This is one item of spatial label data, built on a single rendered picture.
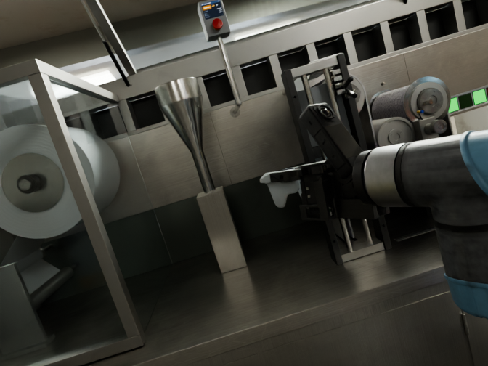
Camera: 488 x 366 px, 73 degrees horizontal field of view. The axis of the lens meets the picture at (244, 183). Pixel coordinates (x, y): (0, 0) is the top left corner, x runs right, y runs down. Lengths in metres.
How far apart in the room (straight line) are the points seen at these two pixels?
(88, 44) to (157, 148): 3.19
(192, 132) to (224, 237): 0.35
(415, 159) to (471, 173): 0.06
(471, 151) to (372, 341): 0.65
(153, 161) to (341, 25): 0.90
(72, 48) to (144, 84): 3.13
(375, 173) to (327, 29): 1.08
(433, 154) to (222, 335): 0.61
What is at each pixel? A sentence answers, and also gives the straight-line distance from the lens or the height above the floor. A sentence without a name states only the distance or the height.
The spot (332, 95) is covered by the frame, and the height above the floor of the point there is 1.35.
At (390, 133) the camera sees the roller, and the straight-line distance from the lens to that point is 1.11.
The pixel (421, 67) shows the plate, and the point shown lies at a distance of 1.57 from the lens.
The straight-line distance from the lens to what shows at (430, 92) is 1.16.
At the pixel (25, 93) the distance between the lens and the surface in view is 0.89.
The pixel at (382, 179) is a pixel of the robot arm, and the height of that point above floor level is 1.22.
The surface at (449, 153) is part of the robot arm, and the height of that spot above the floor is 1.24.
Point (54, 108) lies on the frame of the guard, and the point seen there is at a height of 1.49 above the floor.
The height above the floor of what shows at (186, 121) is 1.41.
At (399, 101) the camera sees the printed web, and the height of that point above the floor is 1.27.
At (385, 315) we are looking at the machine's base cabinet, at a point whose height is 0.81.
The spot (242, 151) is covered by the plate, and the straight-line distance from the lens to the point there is 1.32.
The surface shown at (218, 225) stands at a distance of 1.08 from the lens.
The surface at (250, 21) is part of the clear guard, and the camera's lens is 1.37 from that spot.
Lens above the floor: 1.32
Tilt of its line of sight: 8 degrees down
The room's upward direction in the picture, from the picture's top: 17 degrees counter-clockwise
